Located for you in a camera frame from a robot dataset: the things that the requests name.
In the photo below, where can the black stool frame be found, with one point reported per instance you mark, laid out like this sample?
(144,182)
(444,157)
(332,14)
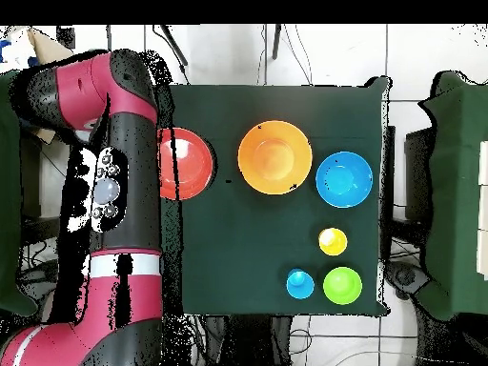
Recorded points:
(32,175)

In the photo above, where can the small green bowl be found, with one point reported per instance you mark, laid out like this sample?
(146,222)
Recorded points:
(342,286)

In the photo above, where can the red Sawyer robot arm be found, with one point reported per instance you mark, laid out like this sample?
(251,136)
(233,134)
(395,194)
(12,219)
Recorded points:
(129,289)

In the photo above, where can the green cloth side table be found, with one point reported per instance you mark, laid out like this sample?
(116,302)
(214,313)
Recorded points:
(9,190)
(453,190)

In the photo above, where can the blue cup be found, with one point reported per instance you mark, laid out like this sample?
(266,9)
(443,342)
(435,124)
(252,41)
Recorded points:
(301,286)

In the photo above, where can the wide red bowl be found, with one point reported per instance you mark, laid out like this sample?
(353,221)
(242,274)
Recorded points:
(194,164)

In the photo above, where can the dark green table cloth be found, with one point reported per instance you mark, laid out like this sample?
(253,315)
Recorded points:
(267,236)

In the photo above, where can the large blue bowl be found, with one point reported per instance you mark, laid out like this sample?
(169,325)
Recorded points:
(344,179)

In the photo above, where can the cardboard box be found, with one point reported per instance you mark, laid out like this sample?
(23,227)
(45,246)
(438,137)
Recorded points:
(47,47)

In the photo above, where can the large orange bowl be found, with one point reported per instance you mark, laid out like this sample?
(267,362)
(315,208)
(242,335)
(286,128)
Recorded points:
(275,158)

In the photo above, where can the white box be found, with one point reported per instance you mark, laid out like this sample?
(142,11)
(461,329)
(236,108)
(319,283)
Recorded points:
(484,209)

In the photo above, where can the black tripod leg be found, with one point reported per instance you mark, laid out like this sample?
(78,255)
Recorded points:
(175,47)
(276,42)

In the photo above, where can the yellow cup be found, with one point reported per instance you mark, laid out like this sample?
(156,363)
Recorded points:
(335,244)

